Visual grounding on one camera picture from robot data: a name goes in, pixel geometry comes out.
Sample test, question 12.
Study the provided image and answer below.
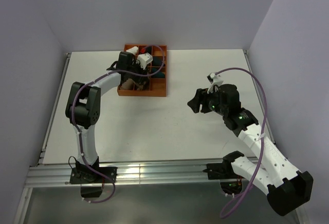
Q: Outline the teal rolled sock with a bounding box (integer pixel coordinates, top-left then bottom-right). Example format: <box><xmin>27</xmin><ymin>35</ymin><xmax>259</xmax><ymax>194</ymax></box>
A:
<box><xmin>152</xmin><ymin>56</ymin><xmax>166</xmax><ymax>67</ymax></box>
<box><xmin>151</xmin><ymin>71</ymin><xmax>166</xmax><ymax>79</ymax></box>

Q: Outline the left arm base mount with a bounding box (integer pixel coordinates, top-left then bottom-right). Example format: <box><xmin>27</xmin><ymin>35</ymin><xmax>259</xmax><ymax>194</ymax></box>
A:
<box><xmin>69</xmin><ymin>166</ymin><xmax>117</xmax><ymax>198</ymax></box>

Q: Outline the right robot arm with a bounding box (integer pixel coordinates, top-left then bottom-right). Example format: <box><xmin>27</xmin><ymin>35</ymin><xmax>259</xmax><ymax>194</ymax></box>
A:
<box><xmin>187</xmin><ymin>84</ymin><xmax>314</xmax><ymax>216</ymax></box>

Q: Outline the orange wooden compartment tray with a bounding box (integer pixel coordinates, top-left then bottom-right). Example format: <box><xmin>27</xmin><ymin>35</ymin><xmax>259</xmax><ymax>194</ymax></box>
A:
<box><xmin>117</xmin><ymin>44</ymin><xmax>167</xmax><ymax>97</ymax></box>

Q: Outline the tan sock with maroon cuff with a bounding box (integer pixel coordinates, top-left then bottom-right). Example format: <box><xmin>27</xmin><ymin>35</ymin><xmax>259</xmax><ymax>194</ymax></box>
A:
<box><xmin>119</xmin><ymin>79</ymin><xmax>135</xmax><ymax>90</ymax></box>

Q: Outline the aluminium table frame rail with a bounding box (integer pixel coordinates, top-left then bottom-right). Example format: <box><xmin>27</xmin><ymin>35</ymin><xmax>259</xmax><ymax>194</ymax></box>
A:
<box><xmin>24</xmin><ymin>159</ymin><xmax>222</xmax><ymax>188</ymax></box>

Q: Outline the brown argyle sock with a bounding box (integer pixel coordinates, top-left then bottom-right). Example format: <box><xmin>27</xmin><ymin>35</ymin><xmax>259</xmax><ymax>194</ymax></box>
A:
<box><xmin>134</xmin><ymin>80</ymin><xmax>150</xmax><ymax>91</ymax></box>

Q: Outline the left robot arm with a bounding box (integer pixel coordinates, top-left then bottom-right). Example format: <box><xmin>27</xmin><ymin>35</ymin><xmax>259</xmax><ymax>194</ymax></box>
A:
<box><xmin>65</xmin><ymin>46</ymin><xmax>153</xmax><ymax>182</ymax></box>

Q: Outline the white rolled sock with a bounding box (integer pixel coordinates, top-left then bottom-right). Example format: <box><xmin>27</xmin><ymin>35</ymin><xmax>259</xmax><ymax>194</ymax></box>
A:
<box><xmin>126</xmin><ymin>46</ymin><xmax>139</xmax><ymax>55</ymax></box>

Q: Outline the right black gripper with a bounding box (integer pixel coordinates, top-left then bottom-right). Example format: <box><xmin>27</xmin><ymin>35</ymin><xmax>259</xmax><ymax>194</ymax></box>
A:
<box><xmin>187</xmin><ymin>85</ymin><xmax>228</xmax><ymax>116</ymax></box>

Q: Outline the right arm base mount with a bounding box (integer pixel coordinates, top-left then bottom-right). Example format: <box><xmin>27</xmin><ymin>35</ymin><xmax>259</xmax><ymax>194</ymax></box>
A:
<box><xmin>203</xmin><ymin>162</ymin><xmax>244</xmax><ymax>180</ymax></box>

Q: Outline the teal rolled sock lower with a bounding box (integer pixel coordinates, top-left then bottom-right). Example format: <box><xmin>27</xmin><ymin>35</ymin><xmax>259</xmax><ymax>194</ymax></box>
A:
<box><xmin>151</xmin><ymin>71</ymin><xmax>166</xmax><ymax>79</ymax></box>

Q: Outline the teal rolled sock upper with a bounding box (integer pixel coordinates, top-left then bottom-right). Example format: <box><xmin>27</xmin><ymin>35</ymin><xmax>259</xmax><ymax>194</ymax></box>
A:
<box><xmin>152</xmin><ymin>56</ymin><xmax>166</xmax><ymax>67</ymax></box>

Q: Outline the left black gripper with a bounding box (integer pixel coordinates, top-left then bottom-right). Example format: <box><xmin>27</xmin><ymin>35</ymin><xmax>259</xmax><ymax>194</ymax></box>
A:
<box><xmin>126</xmin><ymin>60</ymin><xmax>149</xmax><ymax>84</ymax></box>

